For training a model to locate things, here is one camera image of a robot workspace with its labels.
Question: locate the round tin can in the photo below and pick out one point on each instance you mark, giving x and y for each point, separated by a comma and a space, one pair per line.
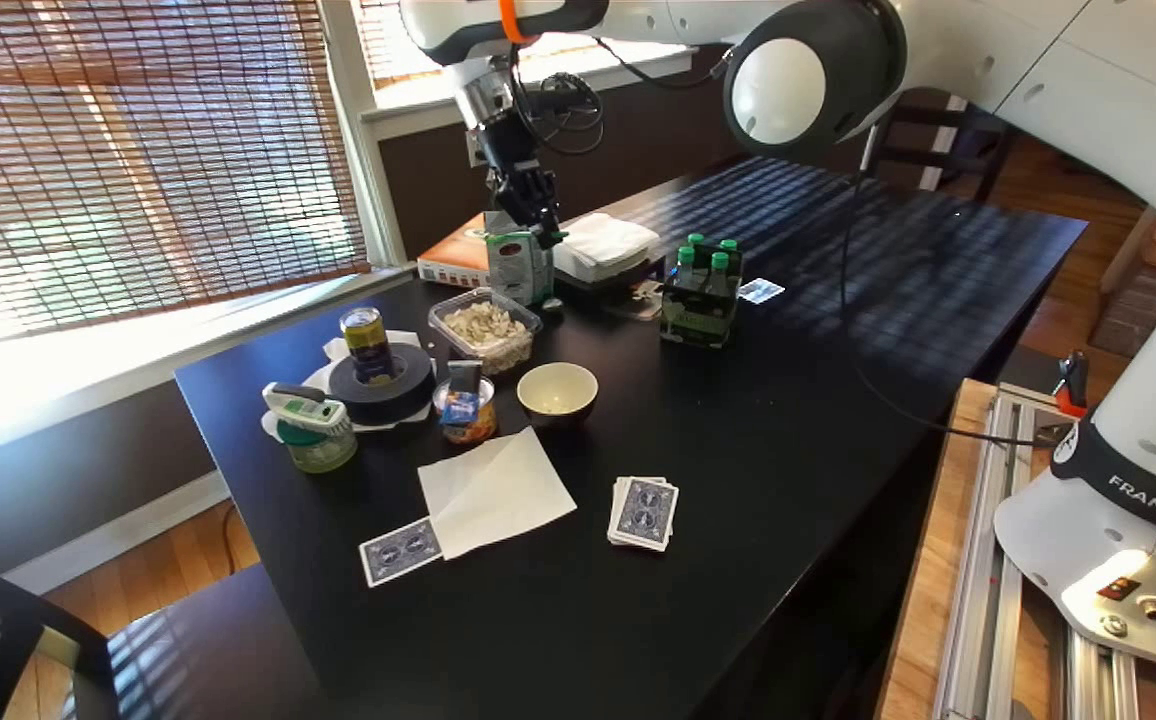
467, 425

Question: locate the dark wooden chair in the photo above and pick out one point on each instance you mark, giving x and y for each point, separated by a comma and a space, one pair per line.
939, 140

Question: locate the green tub with white lid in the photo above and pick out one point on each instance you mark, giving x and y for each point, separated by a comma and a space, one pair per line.
312, 434

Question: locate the green and white snack bag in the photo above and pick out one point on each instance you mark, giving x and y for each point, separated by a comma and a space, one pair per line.
519, 274

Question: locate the white round bowl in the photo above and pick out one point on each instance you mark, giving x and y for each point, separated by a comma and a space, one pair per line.
557, 390

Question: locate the black wooden chair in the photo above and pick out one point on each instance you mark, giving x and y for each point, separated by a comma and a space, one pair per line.
10, 625

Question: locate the white paper napkin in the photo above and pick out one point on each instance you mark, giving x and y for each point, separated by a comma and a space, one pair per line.
498, 493

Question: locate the small jar with gold lid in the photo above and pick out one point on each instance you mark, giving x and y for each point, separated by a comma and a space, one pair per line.
365, 328

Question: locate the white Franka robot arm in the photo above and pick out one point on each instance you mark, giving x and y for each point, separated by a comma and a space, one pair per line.
1138, 401

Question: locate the small bottle with green cap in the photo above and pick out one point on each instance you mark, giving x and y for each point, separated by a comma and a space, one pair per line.
685, 259
729, 249
699, 240
723, 261

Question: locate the folded white towel stack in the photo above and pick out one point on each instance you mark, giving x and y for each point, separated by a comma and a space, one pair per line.
606, 247

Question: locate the orange box with cartoon eyes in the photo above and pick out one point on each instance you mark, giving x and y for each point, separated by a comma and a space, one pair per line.
452, 254

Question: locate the bamboo window blind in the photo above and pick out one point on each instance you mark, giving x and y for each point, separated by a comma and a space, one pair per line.
139, 147

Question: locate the green margarita bottle pack box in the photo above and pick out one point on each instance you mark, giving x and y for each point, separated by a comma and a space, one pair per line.
699, 310

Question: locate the clear container of seeds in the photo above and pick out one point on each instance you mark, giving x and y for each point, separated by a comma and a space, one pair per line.
480, 326

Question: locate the small white card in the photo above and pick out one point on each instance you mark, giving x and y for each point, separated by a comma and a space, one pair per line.
763, 291

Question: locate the blue snack packet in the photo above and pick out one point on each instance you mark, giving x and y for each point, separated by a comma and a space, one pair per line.
467, 387

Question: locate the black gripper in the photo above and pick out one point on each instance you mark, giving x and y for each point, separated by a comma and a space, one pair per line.
512, 158

